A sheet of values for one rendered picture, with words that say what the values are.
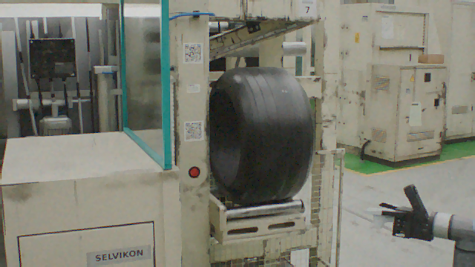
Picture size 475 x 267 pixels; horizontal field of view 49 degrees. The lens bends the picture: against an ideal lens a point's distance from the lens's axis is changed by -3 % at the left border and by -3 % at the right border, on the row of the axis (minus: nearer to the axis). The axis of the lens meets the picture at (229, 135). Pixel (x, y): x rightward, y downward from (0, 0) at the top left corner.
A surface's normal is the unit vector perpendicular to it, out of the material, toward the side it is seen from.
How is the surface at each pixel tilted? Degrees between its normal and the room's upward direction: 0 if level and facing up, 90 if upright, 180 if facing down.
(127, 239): 90
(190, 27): 90
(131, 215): 90
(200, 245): 90
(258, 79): 29
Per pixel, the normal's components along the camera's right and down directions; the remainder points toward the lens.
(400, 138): 0.49, 0.16
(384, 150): -0.87, 0.09
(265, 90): 0.24, -0.61
